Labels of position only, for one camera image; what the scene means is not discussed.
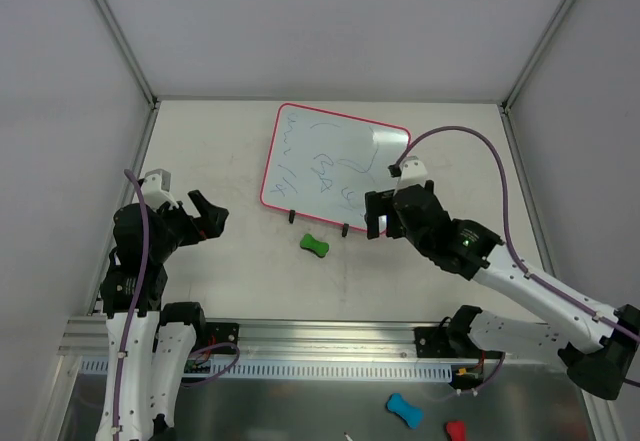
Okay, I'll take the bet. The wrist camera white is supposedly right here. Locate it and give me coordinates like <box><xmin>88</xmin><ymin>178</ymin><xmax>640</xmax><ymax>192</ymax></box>
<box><xmin>388</xmin><ymin>156</ymin><xmax>428</xmax><ymax>193</ymax></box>
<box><xmin>140</xmin><ymin>168</ymin><xmax>178</xmax><ymax>211</ymax></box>

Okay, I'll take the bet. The aluminium rail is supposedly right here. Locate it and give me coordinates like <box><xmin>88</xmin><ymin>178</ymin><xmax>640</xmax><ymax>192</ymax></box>
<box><xmin>57</xmin><ymin>314</ymin><xmax>516</xmax><ymax>362</ymax></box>

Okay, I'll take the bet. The blue eraser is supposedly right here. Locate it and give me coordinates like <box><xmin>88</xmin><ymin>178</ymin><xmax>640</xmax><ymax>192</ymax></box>
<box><xmin>386</xmin><ymin>393</ymin><xmax>424</xmax><ymax>429</ymax></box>

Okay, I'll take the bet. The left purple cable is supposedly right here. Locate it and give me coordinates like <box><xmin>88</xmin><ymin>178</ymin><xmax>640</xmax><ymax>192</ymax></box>
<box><xmin>110</xmin><ymin>168</ymin><xmax>242</xmax><ymax>432</ymax></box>

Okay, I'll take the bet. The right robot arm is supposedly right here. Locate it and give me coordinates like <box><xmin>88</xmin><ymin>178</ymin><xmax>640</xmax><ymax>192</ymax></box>
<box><xmin>365</xmin><ymin>182</ymin><xmax>639</xmax><ymax>400</ymax></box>

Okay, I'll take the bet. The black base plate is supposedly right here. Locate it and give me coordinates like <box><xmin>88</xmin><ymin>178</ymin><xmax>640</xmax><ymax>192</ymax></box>
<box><xmin>413</xmin><ymin>326</ymin><xmax>502</xmax><ymax>360</ymax></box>
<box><xmin>204</xmin><ymin>321</ymin><xmax>240</xmax><ymax>356</ymax></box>

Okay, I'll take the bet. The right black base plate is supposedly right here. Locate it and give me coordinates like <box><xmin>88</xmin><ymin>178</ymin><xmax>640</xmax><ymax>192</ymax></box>
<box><xmin>413</xmin><ymin>326</ymin><xmax>502</xmax><ymax>360</ymax></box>

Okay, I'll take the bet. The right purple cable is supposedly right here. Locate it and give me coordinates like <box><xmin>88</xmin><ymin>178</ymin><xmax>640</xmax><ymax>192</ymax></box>
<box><xmin>397</xmin><ymin>126</ymin><xmax>640</xmax><ymax>388</ymax></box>

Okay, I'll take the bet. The green whiteboard eraser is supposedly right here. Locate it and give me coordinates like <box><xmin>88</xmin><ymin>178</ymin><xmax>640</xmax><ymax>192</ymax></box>
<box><xmin>299</xmin><ymin>233</ymin><xmax>330</xmax><ymax>258</ymax></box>

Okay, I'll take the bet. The pink framed whiteboard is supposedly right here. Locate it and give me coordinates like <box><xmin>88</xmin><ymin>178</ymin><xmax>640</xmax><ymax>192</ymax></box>
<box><xmin>260</xmin><ymin>103</ymin><xmax>411</xmax><ymax>231</ymax></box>

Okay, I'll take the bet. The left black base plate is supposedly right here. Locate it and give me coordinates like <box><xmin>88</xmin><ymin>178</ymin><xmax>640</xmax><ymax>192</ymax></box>
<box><xmin>204</xmin><ymin>321</ymin><xmax>240</xmax><ymax>356</ymax></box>

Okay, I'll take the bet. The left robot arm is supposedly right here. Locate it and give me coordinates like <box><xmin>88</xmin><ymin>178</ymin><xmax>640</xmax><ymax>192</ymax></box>
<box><xmin>95</xmin><ymin>190</ymin><xmax>229</xmax><ymax>440</ymax></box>

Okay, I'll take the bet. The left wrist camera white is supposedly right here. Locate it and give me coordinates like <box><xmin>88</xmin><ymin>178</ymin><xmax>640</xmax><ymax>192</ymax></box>
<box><xmin>140</xmin><ymin>168</ymin><xmax>178</xmax><ymax>211</ymax></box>

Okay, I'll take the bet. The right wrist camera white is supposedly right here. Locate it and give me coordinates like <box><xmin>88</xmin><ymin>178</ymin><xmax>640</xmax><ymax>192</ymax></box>
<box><xmin>388</xmin><ymin>156</ymin><xmax>428</xmax><ymax>193</ymax></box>

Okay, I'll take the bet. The red eraser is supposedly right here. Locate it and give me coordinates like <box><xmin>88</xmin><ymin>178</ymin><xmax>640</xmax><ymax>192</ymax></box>
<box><xmin>445</xmin><ymin>421</ymin><xmax>467</xmax><ymax>441</ymax></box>

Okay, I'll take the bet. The purple cable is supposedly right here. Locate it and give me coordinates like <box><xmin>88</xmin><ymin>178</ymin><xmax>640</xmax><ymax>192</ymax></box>
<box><xmin>110</xmin><ymin>168</ymin><xmax>242</xmax><ymax>432</ymax></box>
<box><xmin>397</xmin><ymin>126</ymin><xmax>640</xmax><ymax>388</ymax></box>

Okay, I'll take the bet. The white slotted cable duct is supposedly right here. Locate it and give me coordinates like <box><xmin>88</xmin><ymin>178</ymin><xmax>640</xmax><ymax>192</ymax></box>
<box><xmin>79</xmin><ymin>357</ymin><xmax>453</xmax><ymax>384</ymax></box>

